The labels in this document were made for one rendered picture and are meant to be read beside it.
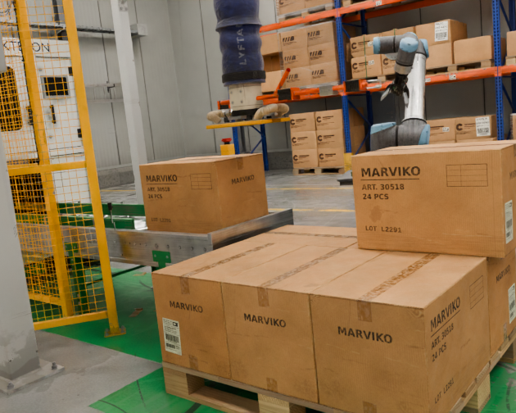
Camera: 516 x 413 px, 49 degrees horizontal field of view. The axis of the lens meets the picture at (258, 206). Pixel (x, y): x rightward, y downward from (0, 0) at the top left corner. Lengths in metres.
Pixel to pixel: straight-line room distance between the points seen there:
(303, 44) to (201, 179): 8.38
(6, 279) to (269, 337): 1.40
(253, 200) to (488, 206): 1.37
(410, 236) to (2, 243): 1.87
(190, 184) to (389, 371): 1.61
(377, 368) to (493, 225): 0.72
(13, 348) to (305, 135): 8.91
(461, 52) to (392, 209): 7.72
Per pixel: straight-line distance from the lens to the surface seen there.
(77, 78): 3.26
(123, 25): 6.22
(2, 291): 2.95
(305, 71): 11.14
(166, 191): 3.18
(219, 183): 2.90
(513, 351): 2.70
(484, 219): 2.23
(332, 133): 10.93
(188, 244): 2.90
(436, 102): 11.45
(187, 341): 2.39
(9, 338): 3.01
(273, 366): 2.12
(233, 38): 2.88
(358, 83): 2.63
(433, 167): 2.26
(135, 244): 3.22
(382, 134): 3.42
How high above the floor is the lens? 1.12
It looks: 8 degrees down
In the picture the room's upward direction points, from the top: 6 degrees counter-clockwise
